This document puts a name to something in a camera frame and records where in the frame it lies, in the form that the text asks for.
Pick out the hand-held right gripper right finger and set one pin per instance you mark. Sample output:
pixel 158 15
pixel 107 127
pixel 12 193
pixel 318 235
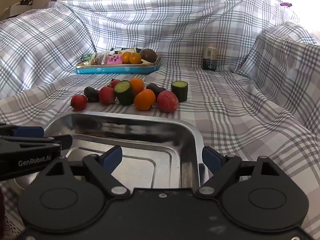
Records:
pixel 211 158

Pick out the grey plaid blanket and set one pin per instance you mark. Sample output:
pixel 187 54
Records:
pixel 225 105

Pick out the green wrapped candy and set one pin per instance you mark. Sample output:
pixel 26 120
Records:
pixel 85 58

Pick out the dark green jar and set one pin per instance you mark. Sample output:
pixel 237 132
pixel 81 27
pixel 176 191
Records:
pixel 210 58

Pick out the black snack packet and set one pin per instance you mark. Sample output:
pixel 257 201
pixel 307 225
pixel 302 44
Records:
pixel 116 50

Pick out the dark purple fruit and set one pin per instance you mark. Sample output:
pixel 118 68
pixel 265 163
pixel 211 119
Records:
pixel 155 89
pixel 90 93

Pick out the small orange citrus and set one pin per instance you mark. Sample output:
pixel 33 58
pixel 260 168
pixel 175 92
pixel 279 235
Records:
pixel 126 56
pixel 135 58

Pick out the yellow snack packet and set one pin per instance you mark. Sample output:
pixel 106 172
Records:
pixel 132 50

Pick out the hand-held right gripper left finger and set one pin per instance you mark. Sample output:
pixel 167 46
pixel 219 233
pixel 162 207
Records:
pixel 113 156

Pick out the red cherry tomato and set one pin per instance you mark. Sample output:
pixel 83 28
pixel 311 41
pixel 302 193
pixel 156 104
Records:
pixel 78 102
pixel 115 83

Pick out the orange tangerine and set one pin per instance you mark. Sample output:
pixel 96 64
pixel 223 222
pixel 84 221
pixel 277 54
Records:
pixel 137 85
pixel 144 100

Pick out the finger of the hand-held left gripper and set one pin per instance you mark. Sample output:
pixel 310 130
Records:
pixel 65 142
pixel 28 131

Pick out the dark red cloth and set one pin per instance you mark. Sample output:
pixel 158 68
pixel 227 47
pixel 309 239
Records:
pixel 1 205

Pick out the cardboard box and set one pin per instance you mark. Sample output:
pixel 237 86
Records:
pixel 13 9

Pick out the clear nut snack packet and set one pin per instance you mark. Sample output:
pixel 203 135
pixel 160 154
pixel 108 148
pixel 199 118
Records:
pixel 96 59

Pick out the pink snack packet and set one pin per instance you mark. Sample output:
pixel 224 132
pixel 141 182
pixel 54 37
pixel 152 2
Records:
pixel 113 60

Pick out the blue snowflake tin tray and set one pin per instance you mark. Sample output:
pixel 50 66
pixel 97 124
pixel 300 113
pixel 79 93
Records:
pixel 112 69

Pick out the cucumber piece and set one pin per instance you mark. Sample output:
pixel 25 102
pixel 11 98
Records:
pixel 179 91
pixel 124 92

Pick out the red radish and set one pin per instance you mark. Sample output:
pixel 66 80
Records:
pixel 106 95
pixel 167 102

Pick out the round brown fruit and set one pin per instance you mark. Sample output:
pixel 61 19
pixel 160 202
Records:
pixel 148 55

